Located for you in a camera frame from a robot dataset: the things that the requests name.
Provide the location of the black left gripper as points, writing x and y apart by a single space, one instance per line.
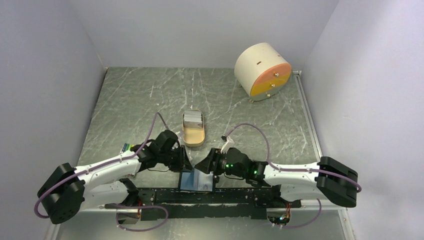
183 163

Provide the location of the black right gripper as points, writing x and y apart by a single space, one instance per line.
208 164

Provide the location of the black leather card holder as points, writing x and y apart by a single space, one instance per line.
196 181

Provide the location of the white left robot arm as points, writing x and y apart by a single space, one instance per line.
69 190

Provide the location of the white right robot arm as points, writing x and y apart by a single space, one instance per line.
327 179

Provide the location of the stack of cards in tray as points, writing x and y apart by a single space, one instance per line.
193 119

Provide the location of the rainbow striped card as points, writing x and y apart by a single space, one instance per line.
128 147

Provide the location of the beige oval tray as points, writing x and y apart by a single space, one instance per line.
193 137

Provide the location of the cream round drawer cabinet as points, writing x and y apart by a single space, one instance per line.
261 71

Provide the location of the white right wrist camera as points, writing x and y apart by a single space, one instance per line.
227 144

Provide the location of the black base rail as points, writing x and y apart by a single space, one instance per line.
221 203

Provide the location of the aluminium side rail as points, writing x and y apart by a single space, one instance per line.
309 120

